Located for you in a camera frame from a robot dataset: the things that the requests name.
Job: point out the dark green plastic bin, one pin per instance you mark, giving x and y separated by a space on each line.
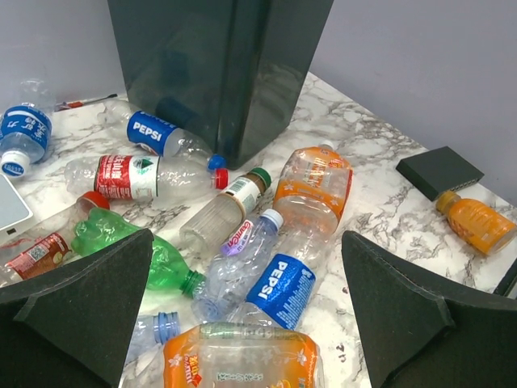
228 71

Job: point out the blue label pepsi bottle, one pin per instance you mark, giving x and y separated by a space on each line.
280 295

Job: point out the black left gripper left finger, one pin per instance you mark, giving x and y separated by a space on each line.
71 327

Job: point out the blue label bottle far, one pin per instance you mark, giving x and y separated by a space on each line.
26 127

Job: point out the red cap bottle small label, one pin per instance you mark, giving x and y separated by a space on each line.
46 245

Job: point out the pepsi bottle beside bin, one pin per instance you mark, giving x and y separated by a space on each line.
156 135

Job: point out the large orange label bottle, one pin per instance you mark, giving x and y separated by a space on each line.
311 195

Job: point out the green cap tea bottle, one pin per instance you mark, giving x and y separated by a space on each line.
206 231

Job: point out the green plastic bottle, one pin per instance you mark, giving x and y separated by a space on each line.
163 265

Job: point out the red screwdriver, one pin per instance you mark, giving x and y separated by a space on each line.
81 103

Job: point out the purple label clear bottle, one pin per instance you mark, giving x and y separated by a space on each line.
238 265

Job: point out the crushed orange label bottle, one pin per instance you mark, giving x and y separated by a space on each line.
241 355

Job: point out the orange juice bottle right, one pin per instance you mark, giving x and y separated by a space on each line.
476 223

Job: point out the black network switch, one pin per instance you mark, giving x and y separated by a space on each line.
436 171

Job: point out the blue label crushed bottle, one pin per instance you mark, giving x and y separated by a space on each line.
144 363

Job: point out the white grey power bank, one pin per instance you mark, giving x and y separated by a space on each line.
15 214

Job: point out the red label water bottle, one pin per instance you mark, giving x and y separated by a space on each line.
133 177

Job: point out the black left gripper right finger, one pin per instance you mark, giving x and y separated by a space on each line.
420 329

